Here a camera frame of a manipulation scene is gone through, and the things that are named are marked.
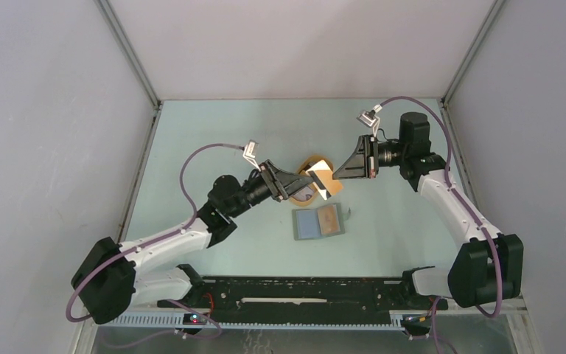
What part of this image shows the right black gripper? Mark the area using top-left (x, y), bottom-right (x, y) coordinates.
top-left (333, 134), bottom-right (408, 180)

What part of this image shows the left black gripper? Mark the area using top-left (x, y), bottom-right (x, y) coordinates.
top-left (228, 160), bottom-right (313, 219)

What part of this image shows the orange credit card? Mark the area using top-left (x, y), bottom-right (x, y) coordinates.
top-left (317, 204), bottom-right (341, 236)

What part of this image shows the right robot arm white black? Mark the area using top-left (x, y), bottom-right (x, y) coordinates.
top-left (333, 112), bottom-right (524, 308)

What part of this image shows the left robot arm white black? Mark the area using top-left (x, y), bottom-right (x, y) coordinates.
top-left (71, 160), bottom-right (313, 325)

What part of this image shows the stack of cards in tray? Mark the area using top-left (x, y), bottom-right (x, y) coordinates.
top-left (293, 187), bottom-right (315, 203)

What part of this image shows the orange oval tray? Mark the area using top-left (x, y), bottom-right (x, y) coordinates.
top-left (287, 155), bottom-right (335, 207)

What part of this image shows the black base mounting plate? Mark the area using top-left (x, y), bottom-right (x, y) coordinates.
top-left (180, 276), bottom-right (435, 326)

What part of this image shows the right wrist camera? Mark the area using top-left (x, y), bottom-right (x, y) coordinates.
top-left (357, 110), bottom-right (380, 136)

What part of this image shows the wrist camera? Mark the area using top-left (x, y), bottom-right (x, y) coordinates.
top-left (357, 110), bottom-right (380, 136)
top-left (242, 139), bottom-right (260, 170)

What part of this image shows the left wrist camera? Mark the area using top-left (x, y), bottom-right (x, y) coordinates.
top-left (242, 139), bottom-right (260, 170)

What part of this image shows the aluminium frame rail front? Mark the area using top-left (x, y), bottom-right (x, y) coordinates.
top-left (83, 280), bottom-right (528, 333)

